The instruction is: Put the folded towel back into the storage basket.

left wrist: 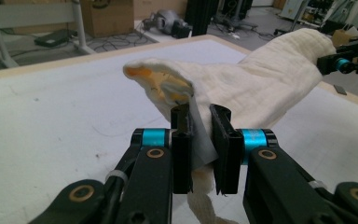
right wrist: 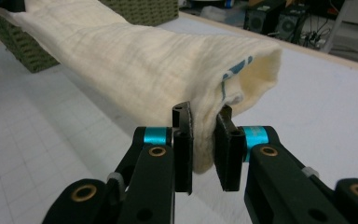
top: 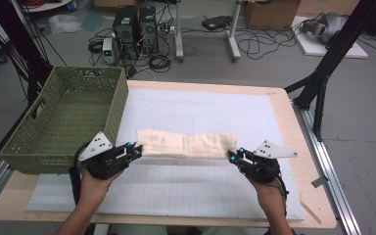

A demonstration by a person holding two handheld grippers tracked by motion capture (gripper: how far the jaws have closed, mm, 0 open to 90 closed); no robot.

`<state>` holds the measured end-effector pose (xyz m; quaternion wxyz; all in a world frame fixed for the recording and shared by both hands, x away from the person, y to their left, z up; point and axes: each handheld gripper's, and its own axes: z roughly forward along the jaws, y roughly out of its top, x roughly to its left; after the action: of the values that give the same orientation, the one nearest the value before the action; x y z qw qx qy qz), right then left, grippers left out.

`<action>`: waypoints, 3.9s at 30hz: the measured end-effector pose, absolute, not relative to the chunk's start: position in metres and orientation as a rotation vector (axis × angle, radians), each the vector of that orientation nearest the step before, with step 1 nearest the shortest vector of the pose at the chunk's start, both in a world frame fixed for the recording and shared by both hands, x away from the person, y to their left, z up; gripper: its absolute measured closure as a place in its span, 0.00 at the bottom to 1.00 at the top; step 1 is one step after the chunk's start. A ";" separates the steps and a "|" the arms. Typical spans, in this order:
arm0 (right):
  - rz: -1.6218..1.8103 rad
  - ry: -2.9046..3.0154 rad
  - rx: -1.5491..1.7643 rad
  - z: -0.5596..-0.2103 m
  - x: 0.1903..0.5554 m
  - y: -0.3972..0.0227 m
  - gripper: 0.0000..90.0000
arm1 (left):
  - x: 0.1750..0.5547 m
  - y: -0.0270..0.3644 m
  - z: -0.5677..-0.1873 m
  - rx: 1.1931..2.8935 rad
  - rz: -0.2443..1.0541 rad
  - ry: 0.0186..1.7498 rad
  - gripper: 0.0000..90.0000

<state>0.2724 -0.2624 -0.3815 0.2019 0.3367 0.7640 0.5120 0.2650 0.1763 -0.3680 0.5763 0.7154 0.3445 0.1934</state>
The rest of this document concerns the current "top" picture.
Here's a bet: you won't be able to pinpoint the brown cardboard box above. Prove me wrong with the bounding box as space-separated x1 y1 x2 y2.
243 0 302 31

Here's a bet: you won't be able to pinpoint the right hand-held gripper cable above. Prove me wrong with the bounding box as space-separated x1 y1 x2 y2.
269 167 291 217

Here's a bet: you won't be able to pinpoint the slim black computer tower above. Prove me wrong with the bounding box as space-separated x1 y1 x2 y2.
138 5 160 55

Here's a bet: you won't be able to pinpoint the grey tape piece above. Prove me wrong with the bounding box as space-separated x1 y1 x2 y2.
310 175 330 189

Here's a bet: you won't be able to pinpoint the white desk leg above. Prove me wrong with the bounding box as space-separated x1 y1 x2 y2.
174 0 186 63
226 0 243 63

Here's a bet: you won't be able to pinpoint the cream egg print cloth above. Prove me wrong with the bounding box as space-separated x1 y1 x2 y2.
135 128 239 161

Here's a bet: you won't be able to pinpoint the small white power supply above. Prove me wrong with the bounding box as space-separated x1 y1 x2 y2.
102 37 117 66

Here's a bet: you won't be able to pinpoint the person's right hand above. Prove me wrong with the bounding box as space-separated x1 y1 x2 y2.
245 174 288 212

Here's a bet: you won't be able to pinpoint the black metal stand with cables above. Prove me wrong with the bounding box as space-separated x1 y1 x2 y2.
0 0 56 106

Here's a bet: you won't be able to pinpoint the white floor board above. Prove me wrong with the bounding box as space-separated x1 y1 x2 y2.
290 15 369 60

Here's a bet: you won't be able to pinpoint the grey headset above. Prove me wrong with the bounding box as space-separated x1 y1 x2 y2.
301 12 349 45

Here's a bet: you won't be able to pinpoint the left hand-held gripper cable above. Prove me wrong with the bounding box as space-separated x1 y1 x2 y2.
69 142 93 208

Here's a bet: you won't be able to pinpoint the coiled black cable bundle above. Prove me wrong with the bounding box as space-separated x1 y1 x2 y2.
148 53 172 73

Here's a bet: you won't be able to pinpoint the clear plastic bag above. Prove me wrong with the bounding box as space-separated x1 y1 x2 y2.
48 14 83 35

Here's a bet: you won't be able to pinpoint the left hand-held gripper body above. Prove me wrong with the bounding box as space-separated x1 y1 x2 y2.
77 130 135 181

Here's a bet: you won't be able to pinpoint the hand-held gripper cable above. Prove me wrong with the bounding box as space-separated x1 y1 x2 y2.
269 167 291 217
69 142 93 208

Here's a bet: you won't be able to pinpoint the large black computer tower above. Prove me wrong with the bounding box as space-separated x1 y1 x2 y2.
112 5 140 61

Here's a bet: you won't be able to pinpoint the person's left hand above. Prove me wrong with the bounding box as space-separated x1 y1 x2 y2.
77 168 124 211

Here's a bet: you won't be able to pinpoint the flat black device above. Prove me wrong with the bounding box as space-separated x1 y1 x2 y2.
201 15 234 31

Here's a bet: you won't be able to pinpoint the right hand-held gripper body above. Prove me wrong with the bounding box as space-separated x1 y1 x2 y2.
239 140 299 184

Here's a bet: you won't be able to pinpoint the green woven basket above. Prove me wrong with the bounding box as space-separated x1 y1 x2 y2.
0 66 130 175

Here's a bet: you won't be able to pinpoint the white grid mat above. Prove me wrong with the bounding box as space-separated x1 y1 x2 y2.
25 87 306 221

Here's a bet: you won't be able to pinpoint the loose black floor cables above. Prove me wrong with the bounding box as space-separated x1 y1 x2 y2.
236 27 304 61

